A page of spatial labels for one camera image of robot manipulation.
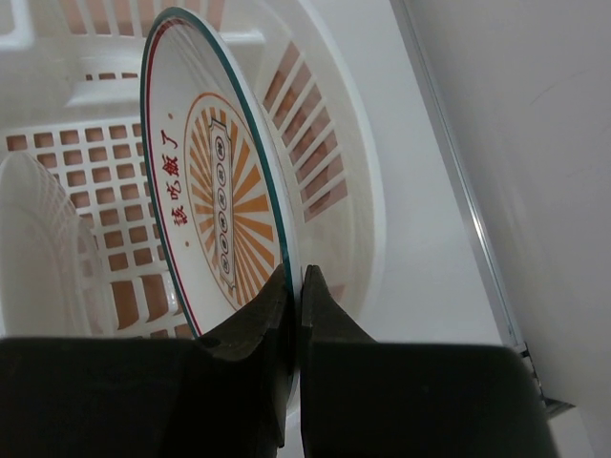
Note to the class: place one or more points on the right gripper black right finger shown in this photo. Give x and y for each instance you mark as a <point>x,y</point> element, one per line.
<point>362,398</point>

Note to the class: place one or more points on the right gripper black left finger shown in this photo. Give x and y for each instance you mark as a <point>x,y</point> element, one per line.
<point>223,394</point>

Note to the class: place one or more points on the white plate orange sunburst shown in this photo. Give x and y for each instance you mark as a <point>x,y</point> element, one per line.
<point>216,184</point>

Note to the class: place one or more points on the white plate red characters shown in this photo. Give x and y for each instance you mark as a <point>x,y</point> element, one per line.
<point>52,282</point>

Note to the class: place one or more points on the white orange plastic dish rack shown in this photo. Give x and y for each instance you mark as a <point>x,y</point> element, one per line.
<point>70,99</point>

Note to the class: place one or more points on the aluminium rail right side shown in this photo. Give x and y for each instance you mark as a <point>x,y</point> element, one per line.
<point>468,206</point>

